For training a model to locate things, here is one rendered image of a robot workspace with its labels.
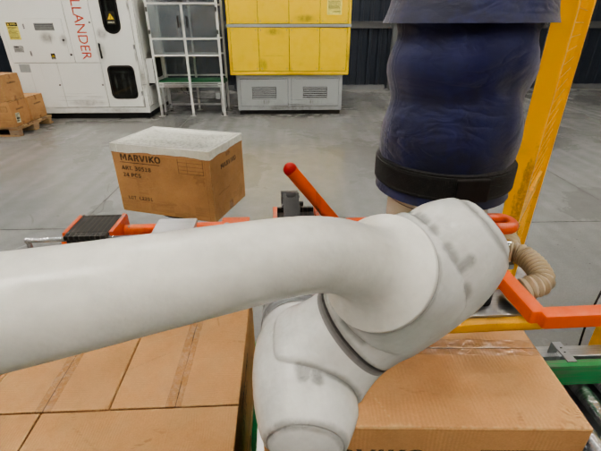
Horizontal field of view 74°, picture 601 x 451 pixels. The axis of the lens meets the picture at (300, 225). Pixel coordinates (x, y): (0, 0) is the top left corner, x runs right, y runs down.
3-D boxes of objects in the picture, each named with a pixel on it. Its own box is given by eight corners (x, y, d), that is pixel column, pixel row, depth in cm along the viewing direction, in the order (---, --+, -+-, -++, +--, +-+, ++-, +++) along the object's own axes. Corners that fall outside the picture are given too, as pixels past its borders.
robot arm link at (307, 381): (299, 374, 52) (376, 315, 48) (308, 503, 38) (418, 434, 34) (235, 331, 48) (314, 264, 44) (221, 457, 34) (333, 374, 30)
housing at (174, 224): (200, 238, 75) (198, 216, 73) (194, 257, 69) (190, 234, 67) (163, 239, 75) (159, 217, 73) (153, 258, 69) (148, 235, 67)
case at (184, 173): (246, 195, 252) (241, 132, 234) (216, 223, 218) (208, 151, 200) (163, 185, 267) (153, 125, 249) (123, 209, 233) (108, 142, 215)
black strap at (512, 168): (474, 156, 79) (478, 136, 78) (545, 202, 59) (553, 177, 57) (362, 158, 78) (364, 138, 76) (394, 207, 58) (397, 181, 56)
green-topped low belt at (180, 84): (230, 109, 816) (227, 77, 787) (226, 114, 770) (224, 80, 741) (168, 110, 812) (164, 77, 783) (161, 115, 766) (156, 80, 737)
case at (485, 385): (469, 396, 125) (498, 293, 107) (535, 545, 90) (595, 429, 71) (279, 395, 126) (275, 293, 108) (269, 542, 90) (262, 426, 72)
